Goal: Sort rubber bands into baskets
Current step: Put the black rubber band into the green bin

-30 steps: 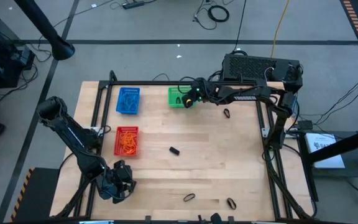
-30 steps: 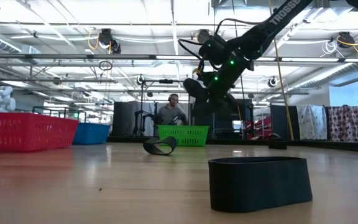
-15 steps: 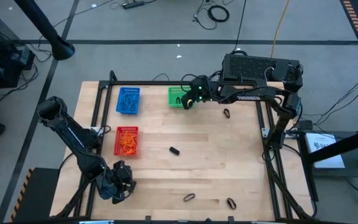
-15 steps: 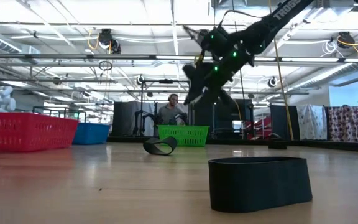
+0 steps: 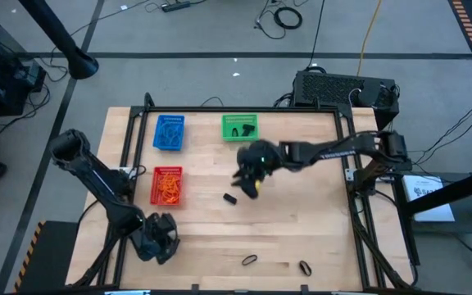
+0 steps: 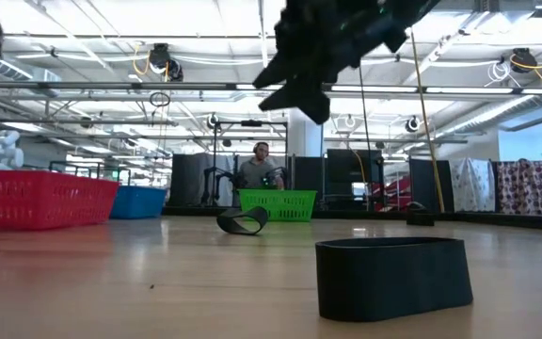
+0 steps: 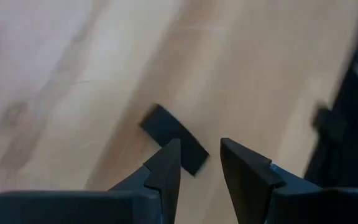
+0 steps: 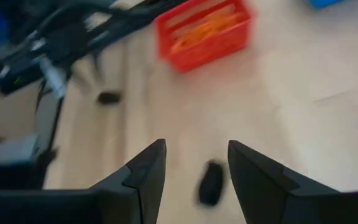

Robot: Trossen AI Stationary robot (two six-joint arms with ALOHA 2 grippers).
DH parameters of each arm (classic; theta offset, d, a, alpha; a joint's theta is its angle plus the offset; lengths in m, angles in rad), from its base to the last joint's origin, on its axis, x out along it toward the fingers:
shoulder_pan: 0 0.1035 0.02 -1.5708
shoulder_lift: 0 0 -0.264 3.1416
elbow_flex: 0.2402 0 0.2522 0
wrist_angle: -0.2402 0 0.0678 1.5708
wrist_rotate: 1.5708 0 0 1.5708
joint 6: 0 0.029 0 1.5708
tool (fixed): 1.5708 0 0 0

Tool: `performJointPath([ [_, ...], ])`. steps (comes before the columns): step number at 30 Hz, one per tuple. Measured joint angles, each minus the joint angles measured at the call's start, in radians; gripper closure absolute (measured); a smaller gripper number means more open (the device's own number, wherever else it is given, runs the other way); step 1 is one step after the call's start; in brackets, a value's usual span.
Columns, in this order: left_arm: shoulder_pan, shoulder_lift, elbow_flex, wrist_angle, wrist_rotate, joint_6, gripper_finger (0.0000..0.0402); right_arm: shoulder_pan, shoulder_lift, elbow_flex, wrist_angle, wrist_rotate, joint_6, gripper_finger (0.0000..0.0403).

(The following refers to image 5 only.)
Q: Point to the black computer case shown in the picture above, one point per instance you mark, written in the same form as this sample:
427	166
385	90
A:
330	88

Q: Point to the dark side table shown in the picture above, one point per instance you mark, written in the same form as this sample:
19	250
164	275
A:
465	223

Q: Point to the white printed paper sheet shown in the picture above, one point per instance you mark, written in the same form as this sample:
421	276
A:
432	205

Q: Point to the black hazard-striped floor mat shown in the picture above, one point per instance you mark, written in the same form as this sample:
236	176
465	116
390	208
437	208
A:
51	258

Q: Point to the green plastic basket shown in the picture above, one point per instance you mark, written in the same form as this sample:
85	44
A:
228	137

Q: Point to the black diagonal frame beam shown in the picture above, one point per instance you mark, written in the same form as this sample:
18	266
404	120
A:
453	190

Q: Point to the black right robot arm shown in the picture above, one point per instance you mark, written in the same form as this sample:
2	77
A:
334	151

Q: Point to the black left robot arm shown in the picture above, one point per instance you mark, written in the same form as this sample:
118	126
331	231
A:
96	176

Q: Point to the black power strip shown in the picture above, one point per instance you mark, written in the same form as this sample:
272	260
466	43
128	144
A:
175	6

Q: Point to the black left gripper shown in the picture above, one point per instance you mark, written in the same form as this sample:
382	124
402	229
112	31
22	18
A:
154	229

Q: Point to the blue plastic basket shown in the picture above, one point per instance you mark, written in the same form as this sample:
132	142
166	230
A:
158	123

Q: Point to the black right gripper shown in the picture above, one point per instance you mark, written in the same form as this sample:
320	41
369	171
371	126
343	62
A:
260	157

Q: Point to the red plastic basket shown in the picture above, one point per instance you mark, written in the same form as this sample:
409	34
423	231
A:
154	201

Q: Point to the black round-base pole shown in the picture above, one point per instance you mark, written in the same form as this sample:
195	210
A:
62	39

